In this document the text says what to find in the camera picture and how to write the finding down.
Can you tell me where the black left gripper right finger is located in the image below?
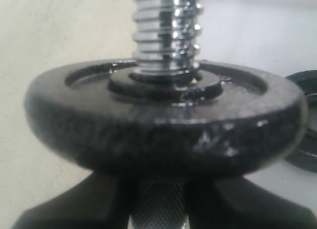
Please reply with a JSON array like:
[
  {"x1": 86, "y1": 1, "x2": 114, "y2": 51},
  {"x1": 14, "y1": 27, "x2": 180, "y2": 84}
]
[{"x1": 186, "y1": 177, "x2": 314, "y2": 229}]

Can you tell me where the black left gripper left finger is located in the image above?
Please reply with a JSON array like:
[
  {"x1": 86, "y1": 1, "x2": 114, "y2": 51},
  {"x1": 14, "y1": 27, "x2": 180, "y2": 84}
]
[{"x1": 13, "y1": 172, "x2": 131, "y2": 229}]

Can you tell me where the black iron weight plate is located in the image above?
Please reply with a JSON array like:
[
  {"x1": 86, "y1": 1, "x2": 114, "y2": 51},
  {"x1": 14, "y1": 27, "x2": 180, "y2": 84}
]
[{"x1": 24, "y1": 59, "x2": 308, "y2": 180}]

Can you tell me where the chrome threaded dumbbell bar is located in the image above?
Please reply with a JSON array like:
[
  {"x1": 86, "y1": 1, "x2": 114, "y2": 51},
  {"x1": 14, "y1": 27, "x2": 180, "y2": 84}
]
[{"x1": 131, "y1": 0, "x2": 201, "y2": 229}]

